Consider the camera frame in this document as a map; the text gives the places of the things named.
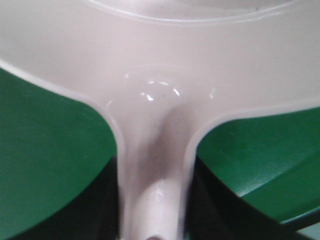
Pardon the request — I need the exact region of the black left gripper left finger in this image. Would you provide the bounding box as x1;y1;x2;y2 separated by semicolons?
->
0;156;119;240

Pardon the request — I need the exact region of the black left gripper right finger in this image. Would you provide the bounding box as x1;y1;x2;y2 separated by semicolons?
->
187;158;320;240

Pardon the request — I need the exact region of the pink plastic dustpan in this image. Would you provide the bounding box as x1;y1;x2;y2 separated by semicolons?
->
0;0;320;240

